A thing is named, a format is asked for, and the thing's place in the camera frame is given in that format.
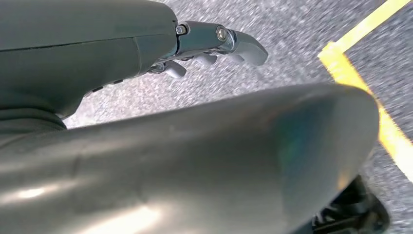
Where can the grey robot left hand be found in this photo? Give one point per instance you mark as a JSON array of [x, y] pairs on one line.
[[64, 48]]

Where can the yellow floor tape square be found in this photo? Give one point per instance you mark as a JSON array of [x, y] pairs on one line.
[[348, 74]]

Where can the black robot left leg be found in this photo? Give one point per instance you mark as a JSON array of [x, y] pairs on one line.
[[355, 216]]

